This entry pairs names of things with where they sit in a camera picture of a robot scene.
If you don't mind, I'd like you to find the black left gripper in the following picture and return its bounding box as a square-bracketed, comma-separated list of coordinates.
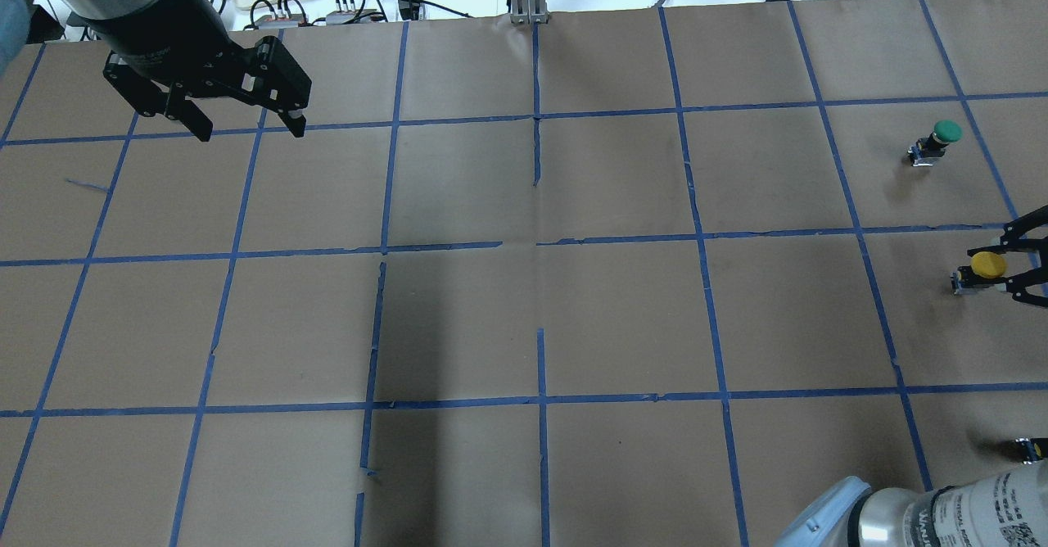
[86, 0, 312, 143]

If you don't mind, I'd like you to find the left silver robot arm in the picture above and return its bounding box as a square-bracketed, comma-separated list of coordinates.
[2, 0, 312, 143]

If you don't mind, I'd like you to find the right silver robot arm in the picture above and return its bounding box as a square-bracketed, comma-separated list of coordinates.
[776, 207, 1047, 546]

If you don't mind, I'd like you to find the green push button switch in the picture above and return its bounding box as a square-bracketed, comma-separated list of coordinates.
[907, 121, 964, 167]

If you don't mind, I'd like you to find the power strip with cables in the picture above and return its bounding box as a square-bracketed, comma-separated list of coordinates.
[244, 0, 472, 29]

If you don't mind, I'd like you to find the small black yellow switch block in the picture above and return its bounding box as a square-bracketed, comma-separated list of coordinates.
[1011, 436, 1047, 463]

